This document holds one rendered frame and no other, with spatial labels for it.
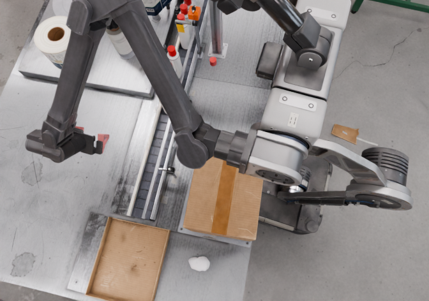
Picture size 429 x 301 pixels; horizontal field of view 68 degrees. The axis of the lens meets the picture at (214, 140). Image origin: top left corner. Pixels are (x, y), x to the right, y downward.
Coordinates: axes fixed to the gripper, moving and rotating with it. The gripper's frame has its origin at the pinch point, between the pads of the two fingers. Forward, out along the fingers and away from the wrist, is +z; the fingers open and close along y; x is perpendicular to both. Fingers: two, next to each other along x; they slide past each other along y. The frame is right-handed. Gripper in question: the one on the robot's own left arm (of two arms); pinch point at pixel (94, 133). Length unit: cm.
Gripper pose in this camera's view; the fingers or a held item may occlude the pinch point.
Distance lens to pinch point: 116.4
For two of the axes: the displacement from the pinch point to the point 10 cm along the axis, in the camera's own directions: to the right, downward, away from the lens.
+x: -1.9, 9.1, 3.7
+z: 2.3, -3.2, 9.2
